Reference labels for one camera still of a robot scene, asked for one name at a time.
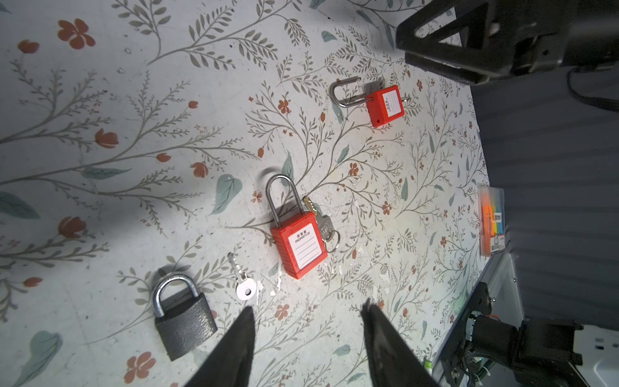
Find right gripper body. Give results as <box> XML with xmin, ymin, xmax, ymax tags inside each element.
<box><xmin>488</xmin><ymin>1</ymin><xmax>618</xmax><ymax>77</ymax></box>

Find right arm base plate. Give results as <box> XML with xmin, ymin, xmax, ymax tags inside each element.
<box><xmin>433</xmin><ymin>282</ymin><xmax>492</xmax><ymax>386</ymax></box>

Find highlighter pack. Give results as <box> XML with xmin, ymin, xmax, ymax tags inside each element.
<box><xmin>478</xmin><ymin>185</ymin><xmax>506</xmax><ymax>257</ymax></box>

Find small black padlock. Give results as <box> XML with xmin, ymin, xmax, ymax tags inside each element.
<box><xmin>152</xmin><ymin>273</ymin><xmax>218</xmax><ymax>361</ymax></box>

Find green marker pen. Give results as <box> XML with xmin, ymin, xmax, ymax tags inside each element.
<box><xmin>422</xmin><ymin>357</ymin><xmax>433</xmax><ymax>375</ymax></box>

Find small silver key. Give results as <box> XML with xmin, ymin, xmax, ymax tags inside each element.
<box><xmin>227</xmin><ymin>253</ymin><xmax>257</xmax><ymax>302</ymax></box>

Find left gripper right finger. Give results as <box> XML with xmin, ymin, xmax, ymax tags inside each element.
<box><xmin>361</xmin><ymin>299</ymin><xmax>438</xmax><ymax>387</ymax></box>

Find keys on ring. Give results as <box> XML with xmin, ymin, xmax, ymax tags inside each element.
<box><xmin>302</xmin><ymin>196</ymin><xmax>341</xmax><ymax>253</ymax></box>

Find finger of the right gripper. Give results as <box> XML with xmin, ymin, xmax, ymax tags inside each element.
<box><xmin>395</xmin><ymin>1</ymin><xmax>520</xmax><ymax>85</ymax></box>

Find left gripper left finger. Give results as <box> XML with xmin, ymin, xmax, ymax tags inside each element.
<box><xmin>185</xmin><ymin>306</ymin><xmax>256</xmax><ymax>387</ymax></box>

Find red padlock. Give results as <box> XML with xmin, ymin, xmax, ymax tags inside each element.
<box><xmin>265</xmin><ymin>174</ymin><xmax>327</xmax><ymax>280</ymax></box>
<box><xmin>328</xmin><ymin>77</ymin><xmax>409</xmax><ymax>129</ymax></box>

